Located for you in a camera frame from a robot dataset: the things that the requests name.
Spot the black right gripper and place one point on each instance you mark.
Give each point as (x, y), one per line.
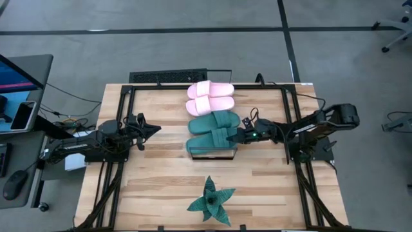
(262, 132)

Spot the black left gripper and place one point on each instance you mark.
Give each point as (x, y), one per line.
(135, 129)

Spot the green slide sandal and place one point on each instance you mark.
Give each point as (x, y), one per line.
(212, 122)
(206, 143)

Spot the pink slide sandal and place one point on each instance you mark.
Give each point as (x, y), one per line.
(219, 88)
(212, 104)

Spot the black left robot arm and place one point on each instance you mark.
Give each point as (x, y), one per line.
(83, 143)

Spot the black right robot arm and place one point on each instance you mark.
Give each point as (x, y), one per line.
(322, 119)

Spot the potted green artificial plant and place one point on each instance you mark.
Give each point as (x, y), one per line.
(216, 214)

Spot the white box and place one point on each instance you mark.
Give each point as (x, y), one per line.
(74, 162)

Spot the smartphone with light case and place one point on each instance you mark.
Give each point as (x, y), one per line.
(22, 116)

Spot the black caster wheel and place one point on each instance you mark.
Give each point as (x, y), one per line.
(43, 207)

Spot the grey desk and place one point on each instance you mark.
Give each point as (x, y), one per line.
(35, 66)

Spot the computer monitor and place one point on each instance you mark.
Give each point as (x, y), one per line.
(16, 75)

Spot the black computer mouse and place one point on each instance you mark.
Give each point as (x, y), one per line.
(14, 185)

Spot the black monitor stand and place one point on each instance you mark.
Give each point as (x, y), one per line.
(4, 106)

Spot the black keyboard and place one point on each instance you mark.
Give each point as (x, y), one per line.
(4, 159)

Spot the grey metal stand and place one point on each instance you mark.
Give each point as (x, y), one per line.
(399, 124)

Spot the grey office chair base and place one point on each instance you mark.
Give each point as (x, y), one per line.
(396, 25)

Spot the wooden shelf with black frame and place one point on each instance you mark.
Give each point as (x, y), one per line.
(212, 156)

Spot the black aluminium extrusion frame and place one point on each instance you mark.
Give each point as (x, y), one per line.
(161, 87)

